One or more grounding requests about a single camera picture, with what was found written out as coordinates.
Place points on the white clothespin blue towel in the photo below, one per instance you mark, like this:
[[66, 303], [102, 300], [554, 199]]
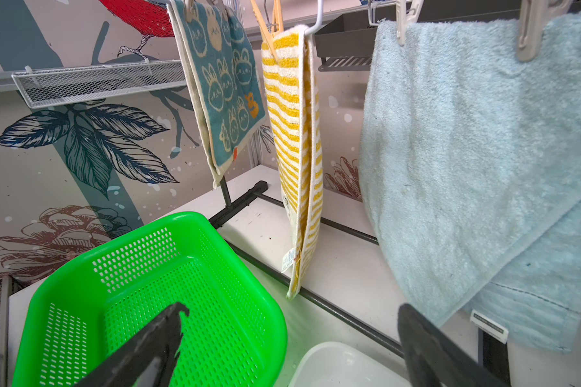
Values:
[[407, 12], [534, 16]]

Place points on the yellow striped towel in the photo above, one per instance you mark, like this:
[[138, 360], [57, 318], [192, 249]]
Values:
[[292, 100]]

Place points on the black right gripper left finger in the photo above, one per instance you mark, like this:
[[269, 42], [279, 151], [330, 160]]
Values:
[[147, 359]]

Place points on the green plastic basket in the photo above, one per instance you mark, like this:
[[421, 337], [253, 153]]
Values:
[[234, 333]]

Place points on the black clothes rack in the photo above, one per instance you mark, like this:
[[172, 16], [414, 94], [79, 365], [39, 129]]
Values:
[[347, 279]]

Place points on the white clothespin left blue towel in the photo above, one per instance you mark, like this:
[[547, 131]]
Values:
[[407, 12]]

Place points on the white wire mesh shelf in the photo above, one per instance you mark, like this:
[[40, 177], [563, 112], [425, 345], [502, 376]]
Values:
[[66, 86]]

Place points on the white hanger with yellow towel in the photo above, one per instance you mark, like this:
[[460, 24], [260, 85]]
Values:
[[314, 21]]

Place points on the teal patterned towel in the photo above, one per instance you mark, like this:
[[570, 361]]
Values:
[[221, 73]]

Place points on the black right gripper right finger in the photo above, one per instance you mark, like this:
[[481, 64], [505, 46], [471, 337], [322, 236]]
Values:
[[432, 359]]

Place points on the beige clothespin upper yellow towel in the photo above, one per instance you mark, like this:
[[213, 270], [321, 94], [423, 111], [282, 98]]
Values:
[[269, 30]]

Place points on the white clothespin right blue towel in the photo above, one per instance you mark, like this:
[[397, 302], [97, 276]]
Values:
[[534, 16]]

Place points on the white rectangular tray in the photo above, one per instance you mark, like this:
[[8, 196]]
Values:
[[338, 364]]

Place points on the light blue towel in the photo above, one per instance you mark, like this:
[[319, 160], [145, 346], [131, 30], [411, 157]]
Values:
[[470, 171]]

